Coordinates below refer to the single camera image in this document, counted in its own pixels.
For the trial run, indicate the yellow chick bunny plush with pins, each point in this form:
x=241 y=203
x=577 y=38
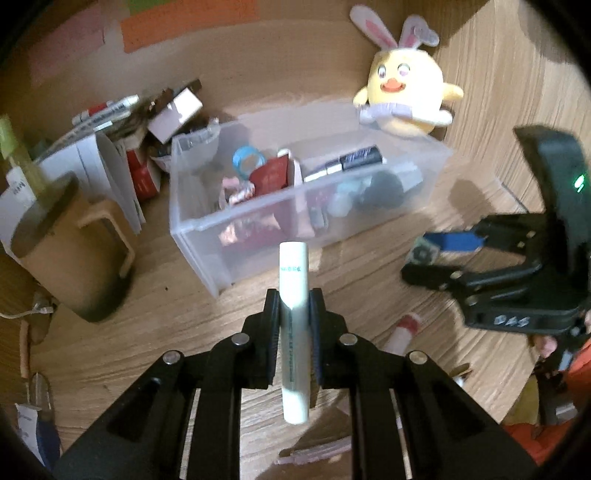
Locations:
x=405 y=90

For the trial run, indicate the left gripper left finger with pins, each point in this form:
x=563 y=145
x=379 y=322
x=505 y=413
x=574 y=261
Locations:
x=181 y=417

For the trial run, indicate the small red box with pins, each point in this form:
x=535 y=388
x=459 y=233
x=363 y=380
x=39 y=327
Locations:
x=145 y=175

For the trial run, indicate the white bowl with trinkets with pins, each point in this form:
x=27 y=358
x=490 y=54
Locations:
x=197 y=147

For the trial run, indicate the white pen with red band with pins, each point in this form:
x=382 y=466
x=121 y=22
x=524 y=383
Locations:
x=404 y=332

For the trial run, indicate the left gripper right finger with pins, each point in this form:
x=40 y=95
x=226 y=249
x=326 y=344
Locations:
x=409 y=418

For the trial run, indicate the red white marker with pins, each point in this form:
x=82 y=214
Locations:
x=124 y=105

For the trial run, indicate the black silver lipstick tube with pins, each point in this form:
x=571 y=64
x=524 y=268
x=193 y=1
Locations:
x=354 y=160

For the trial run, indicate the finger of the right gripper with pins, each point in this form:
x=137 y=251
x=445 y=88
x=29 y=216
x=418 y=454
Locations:
x=434 y=277
x=458 y=241

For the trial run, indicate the green sticky note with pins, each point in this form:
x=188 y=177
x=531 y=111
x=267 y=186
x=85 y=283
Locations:
x=138 y=6

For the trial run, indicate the small white cardboard box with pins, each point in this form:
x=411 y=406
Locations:
x=174 y=115

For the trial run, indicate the person's right hand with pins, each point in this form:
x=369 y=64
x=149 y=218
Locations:
x=546 y=345

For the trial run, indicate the eyeglasses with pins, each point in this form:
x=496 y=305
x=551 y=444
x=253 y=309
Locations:
x=34 y=328

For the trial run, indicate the red tea packet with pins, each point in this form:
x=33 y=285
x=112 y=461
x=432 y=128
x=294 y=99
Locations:
x=271 y=177

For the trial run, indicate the tan mug with lid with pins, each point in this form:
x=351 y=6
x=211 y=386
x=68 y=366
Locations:
x=81 y=252

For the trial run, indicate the blue white charger box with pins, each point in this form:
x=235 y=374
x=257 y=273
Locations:
x=37 y=430

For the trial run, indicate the white paper box stack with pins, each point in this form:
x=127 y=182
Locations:
x=101 y=172

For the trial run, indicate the blue washi tape roll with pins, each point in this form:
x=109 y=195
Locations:
x=246 y=159

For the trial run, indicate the orange sticky note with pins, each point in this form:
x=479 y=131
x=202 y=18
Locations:
x=177 y=18

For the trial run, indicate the pink white tube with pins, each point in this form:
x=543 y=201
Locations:
x=317 y=453

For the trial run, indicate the pale green cream tube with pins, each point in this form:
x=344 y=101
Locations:
x=295 y=332

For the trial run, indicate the pink sticky note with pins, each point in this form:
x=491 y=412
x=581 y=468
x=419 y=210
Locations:
x=77 y=37

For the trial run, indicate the green spray bottle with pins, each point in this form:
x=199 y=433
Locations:
x=25 y=179

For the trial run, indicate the clear plastic storage bin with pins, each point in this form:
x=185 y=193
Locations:
x=225 y=245

